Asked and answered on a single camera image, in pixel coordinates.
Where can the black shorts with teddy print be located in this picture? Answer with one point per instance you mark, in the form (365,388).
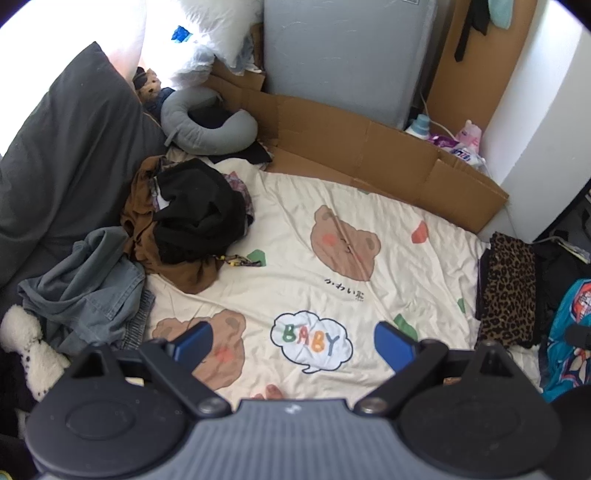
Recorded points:
(198,217)

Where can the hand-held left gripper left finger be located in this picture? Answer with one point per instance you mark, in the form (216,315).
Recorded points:
(191,344)

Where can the teal cap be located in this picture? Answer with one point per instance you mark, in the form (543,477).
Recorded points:
(501,11)

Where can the person's bare foot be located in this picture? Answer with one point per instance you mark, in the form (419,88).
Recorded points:
(272,393)

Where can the leopard print garment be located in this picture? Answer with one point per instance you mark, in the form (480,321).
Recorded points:
(508,286)

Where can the pink bottle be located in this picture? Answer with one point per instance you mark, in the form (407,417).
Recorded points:
(468,136)

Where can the brown upright board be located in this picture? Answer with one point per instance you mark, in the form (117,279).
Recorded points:
(480,87)

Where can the brown cardboard sheet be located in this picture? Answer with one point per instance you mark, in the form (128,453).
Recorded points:
(351,143)

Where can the cream bear printed blanket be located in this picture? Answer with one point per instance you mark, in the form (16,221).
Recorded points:
(286,221)

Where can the dark grey pillow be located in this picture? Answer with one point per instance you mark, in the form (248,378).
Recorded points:
(69,152)

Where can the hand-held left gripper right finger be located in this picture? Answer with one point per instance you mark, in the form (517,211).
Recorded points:
(392,346)

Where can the white plush toy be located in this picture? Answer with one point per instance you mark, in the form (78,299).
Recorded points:
(27,341)

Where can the clear plastic bag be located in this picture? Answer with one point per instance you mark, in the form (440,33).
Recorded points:
(189,69)

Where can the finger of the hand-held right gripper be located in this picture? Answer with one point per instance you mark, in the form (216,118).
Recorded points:
(579,336)

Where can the small teddy bear toy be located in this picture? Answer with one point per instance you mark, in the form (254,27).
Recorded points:
(150,87)

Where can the grey neck pillow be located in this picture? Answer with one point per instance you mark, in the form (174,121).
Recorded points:
(175,110)

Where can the black hanging garment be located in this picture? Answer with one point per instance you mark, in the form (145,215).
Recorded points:
(478,18)

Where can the paper booklet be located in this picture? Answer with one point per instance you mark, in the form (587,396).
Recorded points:
(577,251)

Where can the blue denim jacket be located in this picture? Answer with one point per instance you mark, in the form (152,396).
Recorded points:
(83,286)

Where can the blue capped bottle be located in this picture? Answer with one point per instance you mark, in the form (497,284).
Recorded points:
(420,129)

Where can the purple pouch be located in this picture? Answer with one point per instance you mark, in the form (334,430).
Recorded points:
(441,138)

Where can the teal printed garment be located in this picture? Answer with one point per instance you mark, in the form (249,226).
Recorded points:
(563,369)

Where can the white refill pouch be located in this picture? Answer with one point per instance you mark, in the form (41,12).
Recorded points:
(466,157)

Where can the brown garment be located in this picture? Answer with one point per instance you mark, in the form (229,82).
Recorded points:
(184,277)

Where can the white pillow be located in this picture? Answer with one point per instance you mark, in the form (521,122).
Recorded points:
(217,23)

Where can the black cloth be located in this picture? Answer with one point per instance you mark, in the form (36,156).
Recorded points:
(207,117)

